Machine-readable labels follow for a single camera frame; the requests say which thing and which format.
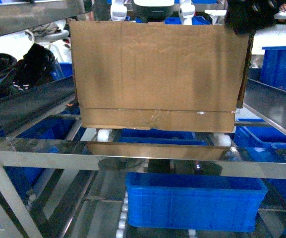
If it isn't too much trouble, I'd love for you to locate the large cardboard box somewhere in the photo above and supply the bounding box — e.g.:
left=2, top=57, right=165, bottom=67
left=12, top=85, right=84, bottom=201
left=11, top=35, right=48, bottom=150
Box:
left=70, top=21, right=252, bottom=133

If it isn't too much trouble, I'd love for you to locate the black clothing pile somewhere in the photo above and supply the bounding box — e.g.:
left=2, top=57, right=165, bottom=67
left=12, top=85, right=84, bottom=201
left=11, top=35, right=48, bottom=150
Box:
left=0, top=44, right=56, bottom=99

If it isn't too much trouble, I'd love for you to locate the blue plastic bin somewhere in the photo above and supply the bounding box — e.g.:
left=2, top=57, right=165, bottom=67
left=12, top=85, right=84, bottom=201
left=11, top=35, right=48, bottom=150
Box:
left=260, top=46, right=286, bottom=91
left=125, top=172, right=268, bottom=232

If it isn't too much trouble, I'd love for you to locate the stainless steel shelf rack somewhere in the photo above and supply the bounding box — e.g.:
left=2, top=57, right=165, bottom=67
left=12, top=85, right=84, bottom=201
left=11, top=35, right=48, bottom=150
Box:
left=0, top=0, right=286, bottom=238

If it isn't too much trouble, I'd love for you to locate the white humanoid robot background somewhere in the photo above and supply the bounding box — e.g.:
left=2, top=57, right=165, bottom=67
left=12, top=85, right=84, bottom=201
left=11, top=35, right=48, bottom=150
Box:
left=110, top=0, right=196, bottom=25

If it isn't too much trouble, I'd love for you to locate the blue plastic bin upper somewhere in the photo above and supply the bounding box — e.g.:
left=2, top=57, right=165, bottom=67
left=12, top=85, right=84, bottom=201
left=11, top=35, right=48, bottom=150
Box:
left=260, top=46, right=286, bottom=91

